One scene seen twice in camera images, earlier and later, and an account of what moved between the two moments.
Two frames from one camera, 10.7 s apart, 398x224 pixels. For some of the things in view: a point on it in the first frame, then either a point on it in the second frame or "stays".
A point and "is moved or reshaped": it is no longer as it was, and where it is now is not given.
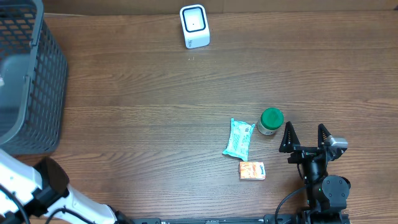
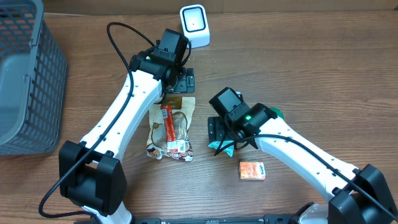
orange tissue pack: [252, 170] stays
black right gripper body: [308, 150] to [213, 130]
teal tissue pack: [239, 139] is moved or reshaped
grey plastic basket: [33, 74] stays
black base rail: [306, 217] stays
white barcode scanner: [195, 25] stays
